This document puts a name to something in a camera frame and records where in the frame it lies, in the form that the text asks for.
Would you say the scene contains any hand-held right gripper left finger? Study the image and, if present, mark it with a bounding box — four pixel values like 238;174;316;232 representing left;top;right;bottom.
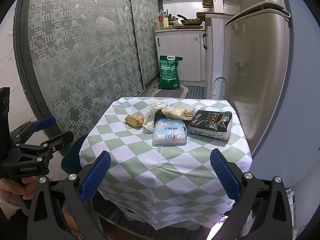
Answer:
26;151;112;240

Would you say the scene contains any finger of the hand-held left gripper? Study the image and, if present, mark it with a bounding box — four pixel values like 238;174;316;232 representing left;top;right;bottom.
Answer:
14;131;75;163
10;116;57;144

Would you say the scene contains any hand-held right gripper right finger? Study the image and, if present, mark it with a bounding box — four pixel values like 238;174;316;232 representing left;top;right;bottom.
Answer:
206;149;293;240

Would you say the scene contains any black tissue pack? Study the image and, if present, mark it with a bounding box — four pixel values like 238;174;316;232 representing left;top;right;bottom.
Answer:
187;109;233;140

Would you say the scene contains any brown bread piece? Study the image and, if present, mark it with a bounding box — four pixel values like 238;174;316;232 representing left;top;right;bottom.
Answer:
125;114;145;129

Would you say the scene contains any blue tissue pack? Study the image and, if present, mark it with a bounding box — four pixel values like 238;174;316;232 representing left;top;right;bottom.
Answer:
152;119;188;146

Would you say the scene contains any white plastic bag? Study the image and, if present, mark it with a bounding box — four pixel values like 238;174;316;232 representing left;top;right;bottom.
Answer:
142;100;167;132

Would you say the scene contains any cream plastic bag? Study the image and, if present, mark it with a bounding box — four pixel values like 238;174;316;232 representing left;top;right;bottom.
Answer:
161;107;197;121

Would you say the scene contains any person's left hand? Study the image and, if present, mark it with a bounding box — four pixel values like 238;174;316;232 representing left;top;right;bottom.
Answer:
0;176;38;205

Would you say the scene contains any teal chair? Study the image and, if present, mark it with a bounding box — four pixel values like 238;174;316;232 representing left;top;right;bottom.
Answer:
61;134;88;174

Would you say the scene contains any green white checked tablecloth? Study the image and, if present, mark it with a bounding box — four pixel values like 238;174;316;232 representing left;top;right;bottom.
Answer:
79;96;253;230

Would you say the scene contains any wide patterned glass sliding door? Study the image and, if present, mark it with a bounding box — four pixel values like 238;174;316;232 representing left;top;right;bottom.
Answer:
14;0;145;137

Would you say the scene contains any oval floor mat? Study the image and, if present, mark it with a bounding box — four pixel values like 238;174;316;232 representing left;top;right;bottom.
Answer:
150;85;191;98

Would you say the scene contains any green rice bag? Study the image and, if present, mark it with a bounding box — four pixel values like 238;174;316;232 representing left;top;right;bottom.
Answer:
158;55;183;90

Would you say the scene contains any beige refrigerator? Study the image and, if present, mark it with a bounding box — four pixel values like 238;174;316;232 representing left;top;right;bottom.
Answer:
220;0;291;153

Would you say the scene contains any tall white cabinet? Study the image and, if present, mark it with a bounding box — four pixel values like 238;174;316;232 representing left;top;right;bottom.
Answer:
205;14;227;100

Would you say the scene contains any white kitchen base cabinet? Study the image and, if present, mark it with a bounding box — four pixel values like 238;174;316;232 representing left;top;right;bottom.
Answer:
155;28;207;82

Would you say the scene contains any narrow patterned glass sliding door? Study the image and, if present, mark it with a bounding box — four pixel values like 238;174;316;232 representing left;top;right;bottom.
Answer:
129;0;161;91

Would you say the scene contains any frying pan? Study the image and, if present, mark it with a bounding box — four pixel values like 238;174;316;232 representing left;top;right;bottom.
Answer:
177;14;203;26

